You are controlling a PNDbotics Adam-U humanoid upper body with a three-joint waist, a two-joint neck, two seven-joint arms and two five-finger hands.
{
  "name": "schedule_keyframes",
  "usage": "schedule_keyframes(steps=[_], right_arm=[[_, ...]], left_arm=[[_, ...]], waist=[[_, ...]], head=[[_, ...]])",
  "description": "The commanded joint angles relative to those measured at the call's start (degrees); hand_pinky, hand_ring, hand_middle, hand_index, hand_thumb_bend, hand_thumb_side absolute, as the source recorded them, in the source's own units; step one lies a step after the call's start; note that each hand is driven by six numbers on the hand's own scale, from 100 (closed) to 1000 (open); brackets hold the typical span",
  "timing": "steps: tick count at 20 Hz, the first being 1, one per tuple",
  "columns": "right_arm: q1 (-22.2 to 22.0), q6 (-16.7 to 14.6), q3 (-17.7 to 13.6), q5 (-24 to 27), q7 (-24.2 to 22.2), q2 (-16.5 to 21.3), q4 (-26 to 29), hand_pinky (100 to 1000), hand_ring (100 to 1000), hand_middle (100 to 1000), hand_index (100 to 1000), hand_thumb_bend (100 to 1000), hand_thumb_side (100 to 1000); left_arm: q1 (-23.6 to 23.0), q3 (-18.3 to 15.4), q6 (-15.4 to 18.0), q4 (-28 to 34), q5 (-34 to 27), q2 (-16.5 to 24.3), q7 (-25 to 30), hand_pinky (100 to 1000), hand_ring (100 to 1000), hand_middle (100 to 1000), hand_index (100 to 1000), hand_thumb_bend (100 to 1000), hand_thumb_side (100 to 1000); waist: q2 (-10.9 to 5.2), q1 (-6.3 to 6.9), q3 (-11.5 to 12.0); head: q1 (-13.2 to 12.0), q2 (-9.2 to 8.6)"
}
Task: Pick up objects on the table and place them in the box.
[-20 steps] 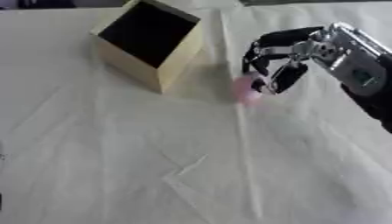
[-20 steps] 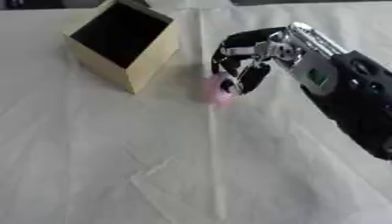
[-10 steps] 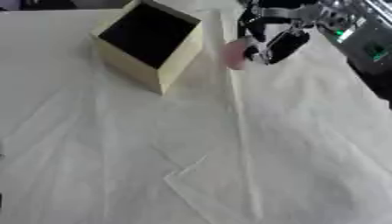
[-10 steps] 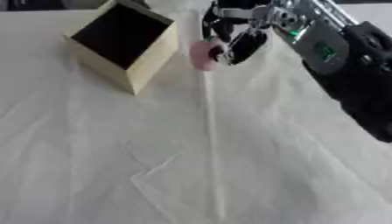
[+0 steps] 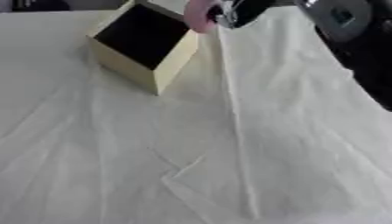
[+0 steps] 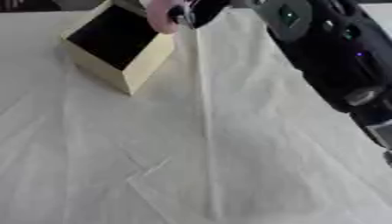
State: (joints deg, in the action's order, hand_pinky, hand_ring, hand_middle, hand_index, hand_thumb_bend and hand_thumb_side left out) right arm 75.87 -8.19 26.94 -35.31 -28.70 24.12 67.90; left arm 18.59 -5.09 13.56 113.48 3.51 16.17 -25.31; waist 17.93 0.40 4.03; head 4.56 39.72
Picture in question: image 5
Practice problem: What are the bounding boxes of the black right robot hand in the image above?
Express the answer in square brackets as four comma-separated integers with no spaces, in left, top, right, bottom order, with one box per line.
[205,0,281,30]

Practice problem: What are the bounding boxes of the pink rounded toy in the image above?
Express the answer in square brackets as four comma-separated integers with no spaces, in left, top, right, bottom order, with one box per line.
[182,0,226,34]

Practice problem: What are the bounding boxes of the tan cardboard box black inside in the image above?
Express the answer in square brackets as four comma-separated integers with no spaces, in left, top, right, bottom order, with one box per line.
[84,0,201,96]

